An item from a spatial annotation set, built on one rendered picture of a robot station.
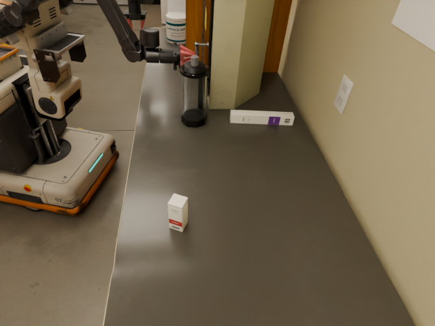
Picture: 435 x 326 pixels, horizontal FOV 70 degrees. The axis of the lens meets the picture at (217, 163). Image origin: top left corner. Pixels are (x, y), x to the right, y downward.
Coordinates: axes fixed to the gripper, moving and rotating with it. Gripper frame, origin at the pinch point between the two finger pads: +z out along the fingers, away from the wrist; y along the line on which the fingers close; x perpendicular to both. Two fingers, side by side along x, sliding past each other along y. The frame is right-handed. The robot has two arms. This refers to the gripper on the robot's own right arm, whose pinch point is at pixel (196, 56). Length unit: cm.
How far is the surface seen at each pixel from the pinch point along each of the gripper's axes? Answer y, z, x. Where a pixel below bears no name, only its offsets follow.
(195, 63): -15.3, -1.2, -6.3
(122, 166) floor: 47, -51, 122
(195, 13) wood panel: 31.8, 1.0, -3.4
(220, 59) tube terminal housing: -5.7, 8.9, -2.4
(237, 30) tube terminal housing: -4.3, 14.2, -13.5
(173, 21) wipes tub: 65, -10, 16
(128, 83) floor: 181, -60, 140
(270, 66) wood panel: 29, 41, 21
